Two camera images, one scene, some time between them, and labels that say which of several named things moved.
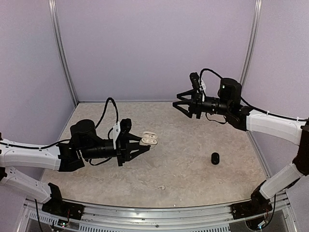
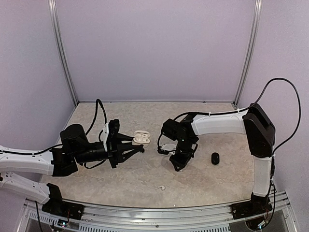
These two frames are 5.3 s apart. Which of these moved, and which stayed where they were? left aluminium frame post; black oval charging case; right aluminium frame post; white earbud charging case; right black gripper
Moved: right black gripper; white earbud charging case
Stayed: black oval charging case; right aluminium frame post; left aluminium frame post
